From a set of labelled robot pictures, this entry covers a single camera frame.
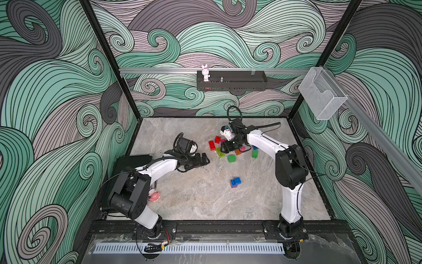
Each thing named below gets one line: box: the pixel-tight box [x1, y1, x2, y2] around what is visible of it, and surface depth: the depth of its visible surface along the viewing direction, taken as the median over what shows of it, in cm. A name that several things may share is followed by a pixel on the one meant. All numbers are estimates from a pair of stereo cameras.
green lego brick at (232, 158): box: [227, 154, 237, 163], surface depth 101 cm
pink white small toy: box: [148, 188, 161, 202], surface depth 83 cm
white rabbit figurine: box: [201, 64, 211, 82], surface depth 91 cm
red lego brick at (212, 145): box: [208, 140, 216, 151], surface depth 105 cm
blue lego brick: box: [230, 177, 242, 189], surface depth 85 cm
